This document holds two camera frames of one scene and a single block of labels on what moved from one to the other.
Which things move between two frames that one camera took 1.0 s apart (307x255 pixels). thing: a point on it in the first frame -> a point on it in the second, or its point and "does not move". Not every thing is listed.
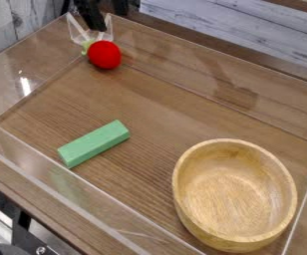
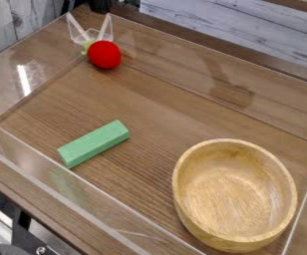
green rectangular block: (93, 143) does not move
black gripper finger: (90, 11) -> (101, 6)
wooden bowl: (233, 194) does not move
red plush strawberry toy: (104, 54) does not move
